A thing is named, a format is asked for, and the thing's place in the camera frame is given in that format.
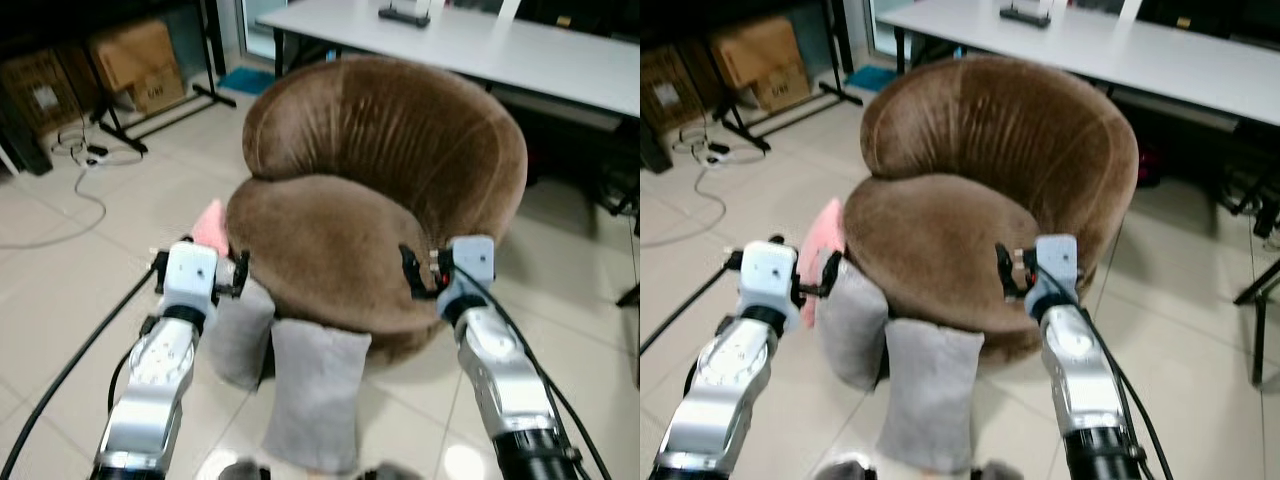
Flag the light brown cardboard box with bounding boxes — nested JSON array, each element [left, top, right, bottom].
[[708, 15, 813, 113], [88, 18, 189, 116]]

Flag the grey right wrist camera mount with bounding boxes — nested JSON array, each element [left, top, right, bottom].
[[437, 235, 498, 313], [1030, 233, 1082, 313]]

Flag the grey left robot foot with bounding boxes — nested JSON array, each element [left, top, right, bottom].
[[815, 458, 877, 480], [215, 458, 271, 480]]

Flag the pink pillow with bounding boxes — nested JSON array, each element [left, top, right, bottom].
[[190, 198, 233, 263], [797, 197, 849, 331]]

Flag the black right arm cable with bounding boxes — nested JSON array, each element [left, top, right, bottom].
[[1072, 288, 1177, 480], [470, 280, 613, 480]]

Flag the brown plush round sofa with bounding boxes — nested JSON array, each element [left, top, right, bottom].
[[225, 55, 529, 363], [843, 55, 1139, 363]]

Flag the black metal stand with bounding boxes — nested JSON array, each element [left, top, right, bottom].
[[598, 165, 641, 311], [1233, 255, 1280, 388]]

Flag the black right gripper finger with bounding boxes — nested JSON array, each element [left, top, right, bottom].
[[398, 243, 427, 299], [995, 241, 1021, 299]]

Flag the black metal rack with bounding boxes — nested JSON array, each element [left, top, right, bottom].
[[90, 0, 238, 156], [715, 0, 863, 153]]

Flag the blue floor mat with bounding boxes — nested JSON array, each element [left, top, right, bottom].
[[218, 65, 277, 98], [843, 65, 899, 94]]

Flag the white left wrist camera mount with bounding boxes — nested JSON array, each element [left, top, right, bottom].
[[738, 240, 802, 336], [160, 241, 222, 319]]

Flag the flat black device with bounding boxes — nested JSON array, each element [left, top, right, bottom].
[[378, 5, 433, 28], [1000, 5, 1053, 29]]

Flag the dark printed cardboard box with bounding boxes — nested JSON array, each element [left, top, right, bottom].
[[0, 48, 83, 136], [640, 45, 707, 136]]

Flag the long white table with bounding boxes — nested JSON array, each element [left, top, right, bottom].
[[875, 0, 1280, 129], [255, 0, 641, 119]]

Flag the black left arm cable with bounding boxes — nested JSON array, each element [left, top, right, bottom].
[[0, 262, 166, 480], [640, 260, 743, 357]]

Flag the grey pillow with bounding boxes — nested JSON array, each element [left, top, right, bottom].
[[203, 275, 276, 391], [880, 318, 986, 473], [818, 262, 891, 393], [262, 320, 373, 476]]

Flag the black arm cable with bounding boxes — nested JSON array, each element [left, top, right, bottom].
[[470, 280, 613, 480], [640, 260, 743, 357], [0, 262, 166, 480], [1072, 288, 1177, 480]]

